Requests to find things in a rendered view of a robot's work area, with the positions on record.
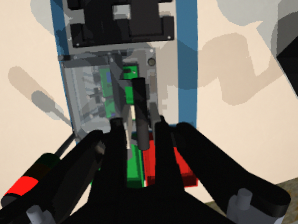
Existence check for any green bin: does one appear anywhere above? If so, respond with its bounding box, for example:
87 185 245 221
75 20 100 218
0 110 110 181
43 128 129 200
127 144 144 188

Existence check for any red open-top bin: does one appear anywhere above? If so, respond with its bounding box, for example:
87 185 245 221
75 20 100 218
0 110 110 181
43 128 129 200
143 133 198 188

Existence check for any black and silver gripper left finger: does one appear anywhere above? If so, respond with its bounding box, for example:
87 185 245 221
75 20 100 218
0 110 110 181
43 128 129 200
0 104 133 224

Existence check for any green circuit board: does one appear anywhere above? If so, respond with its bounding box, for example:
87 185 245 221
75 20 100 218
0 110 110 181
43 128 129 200
123 66 138 120

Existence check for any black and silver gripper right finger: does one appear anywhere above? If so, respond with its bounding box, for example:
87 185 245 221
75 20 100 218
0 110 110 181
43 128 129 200
149 102 291 224

